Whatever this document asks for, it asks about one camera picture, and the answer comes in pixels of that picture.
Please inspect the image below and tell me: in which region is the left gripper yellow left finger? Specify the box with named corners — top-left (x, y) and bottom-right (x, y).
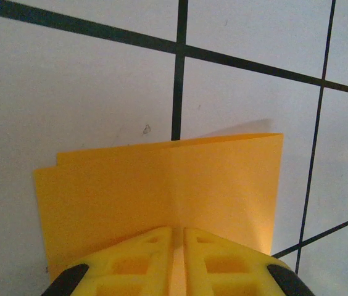
top-left (41, 226), bottom-right (174, 296)

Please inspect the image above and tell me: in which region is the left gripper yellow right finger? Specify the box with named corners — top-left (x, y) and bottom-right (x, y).
top-left (183, 227), bottom-right (317, 296)

